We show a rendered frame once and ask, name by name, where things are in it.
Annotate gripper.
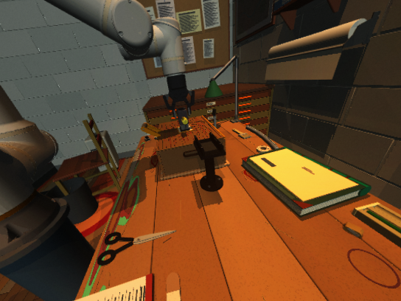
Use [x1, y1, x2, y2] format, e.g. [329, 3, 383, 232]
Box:
[162, 74, 196, 120]

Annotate grey dater with yellow band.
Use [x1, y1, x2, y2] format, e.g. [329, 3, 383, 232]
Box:
[176, 107, 193, 133]

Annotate brown box lid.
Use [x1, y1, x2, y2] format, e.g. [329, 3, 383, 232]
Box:
[156, 114, 227, 148]

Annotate brown transfer box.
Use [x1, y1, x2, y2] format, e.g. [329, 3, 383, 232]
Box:
[155, 123, 230, 181]

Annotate dark dater stand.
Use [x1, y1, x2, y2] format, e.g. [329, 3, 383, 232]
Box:
[183, 132, 227, 193]

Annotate grey box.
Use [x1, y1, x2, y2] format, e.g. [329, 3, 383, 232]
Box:
[84, 130, 121, 170]

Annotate brown paper roll holder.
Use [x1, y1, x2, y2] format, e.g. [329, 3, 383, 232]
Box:
[265, 18, 368, 84]

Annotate green shade desk lamp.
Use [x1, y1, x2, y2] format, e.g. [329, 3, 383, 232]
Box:
[204, 55, 242, 123]

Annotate yellow brass clip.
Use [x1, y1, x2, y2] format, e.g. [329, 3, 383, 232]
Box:
[140, 122, 163, 139]

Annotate wooden drawer cabinet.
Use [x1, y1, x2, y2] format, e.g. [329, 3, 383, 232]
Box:
[142, 83, 273, 134]

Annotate cork notice board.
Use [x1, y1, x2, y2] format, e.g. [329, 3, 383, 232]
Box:
[136, 0, 235, 80]

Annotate grey curved tube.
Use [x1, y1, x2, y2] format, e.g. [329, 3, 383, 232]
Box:
[245, 125, 280, 150]

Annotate dark framed window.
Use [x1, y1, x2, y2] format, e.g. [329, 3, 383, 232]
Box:
[234, 0, 277, 45]

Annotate green yellow ledger book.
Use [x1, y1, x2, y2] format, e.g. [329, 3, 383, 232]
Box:
[241, 147, 372, 218]

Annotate dark round bin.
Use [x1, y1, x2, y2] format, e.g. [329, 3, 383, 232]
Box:
[55, 176, 99, 225]

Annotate pale wooden folder stick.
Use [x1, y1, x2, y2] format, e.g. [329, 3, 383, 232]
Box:
[165, 271, 181, 301]

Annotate red edged printed paper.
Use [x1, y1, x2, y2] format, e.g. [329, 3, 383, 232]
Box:
[74, 272, 155, 301]

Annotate small yellow eraser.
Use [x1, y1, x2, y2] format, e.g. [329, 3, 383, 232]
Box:
[343, 221, 365, 238]

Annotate wooden pencil tray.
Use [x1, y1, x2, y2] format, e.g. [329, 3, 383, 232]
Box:
[352, 202, 401, 249]

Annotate green pencil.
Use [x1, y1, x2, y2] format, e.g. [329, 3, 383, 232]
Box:
[366, 209, 401, 234]

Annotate black handled scissors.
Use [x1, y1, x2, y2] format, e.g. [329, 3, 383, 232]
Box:
[97, 229, 178, 267]

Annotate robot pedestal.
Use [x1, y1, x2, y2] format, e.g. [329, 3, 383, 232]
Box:
[0, 200, 97, 301]

